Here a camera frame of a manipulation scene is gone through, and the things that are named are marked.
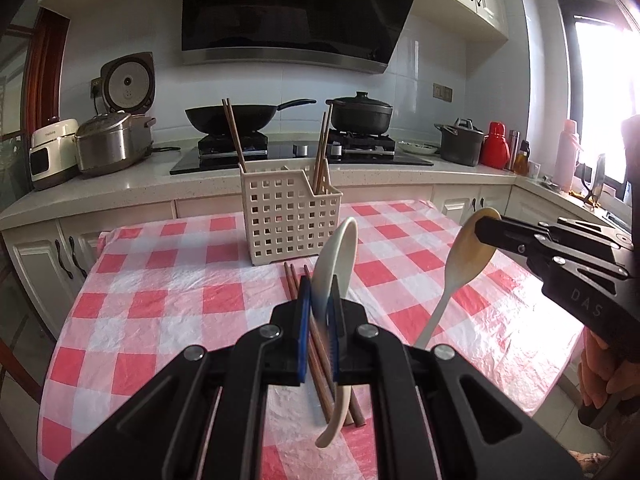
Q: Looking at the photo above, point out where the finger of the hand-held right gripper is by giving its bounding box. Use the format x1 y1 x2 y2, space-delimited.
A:
475 216 628 281
537 217 633 252

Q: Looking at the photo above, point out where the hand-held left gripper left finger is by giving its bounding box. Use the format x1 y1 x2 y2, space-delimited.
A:
52 275 313 480

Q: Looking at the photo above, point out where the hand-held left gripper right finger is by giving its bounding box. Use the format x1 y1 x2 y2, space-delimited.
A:
325 280 583 480

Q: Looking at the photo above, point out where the bunch of wooden chopsticks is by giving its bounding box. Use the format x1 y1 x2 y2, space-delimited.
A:
221 98 367 428

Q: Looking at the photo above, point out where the white ceramic spoon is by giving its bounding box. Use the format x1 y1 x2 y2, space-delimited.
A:
315 216 360 448
412 207 502 348

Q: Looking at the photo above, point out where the white plastic utensil basket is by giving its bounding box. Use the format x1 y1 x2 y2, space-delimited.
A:
240 164 343 267

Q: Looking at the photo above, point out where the person's right hand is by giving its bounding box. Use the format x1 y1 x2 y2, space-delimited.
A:
579 334 640 408

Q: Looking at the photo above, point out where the pink bottle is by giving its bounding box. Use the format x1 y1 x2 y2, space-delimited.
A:
554 119 580 191

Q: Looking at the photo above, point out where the steel bottle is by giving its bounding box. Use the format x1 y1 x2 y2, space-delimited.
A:
506 130 521 171

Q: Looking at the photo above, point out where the red thermos jug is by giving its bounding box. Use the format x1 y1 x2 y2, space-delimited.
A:
480 121 511 169

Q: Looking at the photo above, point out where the grey lidded stockpot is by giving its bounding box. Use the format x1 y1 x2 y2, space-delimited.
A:
434 118 487 167

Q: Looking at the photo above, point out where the shallow plate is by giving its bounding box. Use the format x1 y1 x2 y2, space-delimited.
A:
398 141 441 156

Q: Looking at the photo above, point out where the red checkered tablecloth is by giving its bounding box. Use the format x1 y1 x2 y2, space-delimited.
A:
37 200 586 480

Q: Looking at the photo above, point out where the bright window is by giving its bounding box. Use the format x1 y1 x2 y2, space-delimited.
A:
555 0 640 201

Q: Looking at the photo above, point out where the black glass gas cooktop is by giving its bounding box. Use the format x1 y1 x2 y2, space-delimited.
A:
169 130 435 176

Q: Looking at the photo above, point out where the black lidded pot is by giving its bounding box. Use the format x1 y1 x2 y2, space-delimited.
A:
326 91 394 133

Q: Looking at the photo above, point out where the black wok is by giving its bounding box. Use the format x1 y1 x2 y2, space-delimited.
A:
185 98 317 136

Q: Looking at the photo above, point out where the silver pressure cooker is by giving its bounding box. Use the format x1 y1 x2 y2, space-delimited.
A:
75 111 157 177

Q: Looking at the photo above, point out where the black range hood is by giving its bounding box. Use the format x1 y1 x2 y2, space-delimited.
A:
181 0 426 75

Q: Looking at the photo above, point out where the small white cooker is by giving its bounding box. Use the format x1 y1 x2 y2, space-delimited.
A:
29 119 81 191

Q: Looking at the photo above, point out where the red wooden glass door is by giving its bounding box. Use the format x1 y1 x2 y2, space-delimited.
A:
0 7 71 141

